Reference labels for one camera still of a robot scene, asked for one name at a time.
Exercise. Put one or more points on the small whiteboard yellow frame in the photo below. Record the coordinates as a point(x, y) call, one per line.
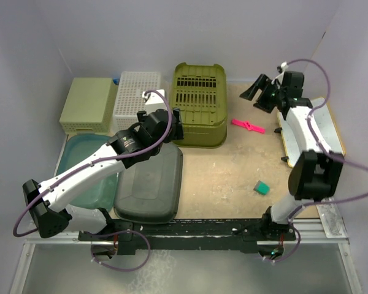
point(328, 128)

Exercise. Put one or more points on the pink item under bin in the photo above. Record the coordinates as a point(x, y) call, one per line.
point(248, 126)

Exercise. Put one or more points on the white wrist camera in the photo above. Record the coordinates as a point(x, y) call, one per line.
point(153, 102)
point(281, 71)

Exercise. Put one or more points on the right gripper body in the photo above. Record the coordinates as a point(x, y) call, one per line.
point(269, 96)

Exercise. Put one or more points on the olive green plastic bin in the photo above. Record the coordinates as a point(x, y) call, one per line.
point(200, 92)

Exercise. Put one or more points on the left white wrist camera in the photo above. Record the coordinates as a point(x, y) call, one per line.
point(153, 102)

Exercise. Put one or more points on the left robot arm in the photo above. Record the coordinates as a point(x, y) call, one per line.
point(49, 202)

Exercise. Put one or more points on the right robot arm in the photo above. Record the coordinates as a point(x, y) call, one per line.
point(316, 173)

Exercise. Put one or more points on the white perforated plastic basket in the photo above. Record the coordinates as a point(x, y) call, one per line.
point(129, 98)

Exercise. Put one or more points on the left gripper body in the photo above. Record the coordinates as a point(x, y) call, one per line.
point(175, 133)

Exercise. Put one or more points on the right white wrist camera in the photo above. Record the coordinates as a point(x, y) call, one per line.
point(281, 71)

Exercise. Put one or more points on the green whiteboard eraser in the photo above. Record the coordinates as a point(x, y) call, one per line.
point(261, 188)

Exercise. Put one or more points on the grey plastic tray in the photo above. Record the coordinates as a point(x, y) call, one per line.
point(149, 191)

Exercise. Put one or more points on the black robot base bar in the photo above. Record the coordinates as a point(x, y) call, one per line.
point(244, 235)

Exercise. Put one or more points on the light green plastic basket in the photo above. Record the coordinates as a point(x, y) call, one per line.
point(89, 106)

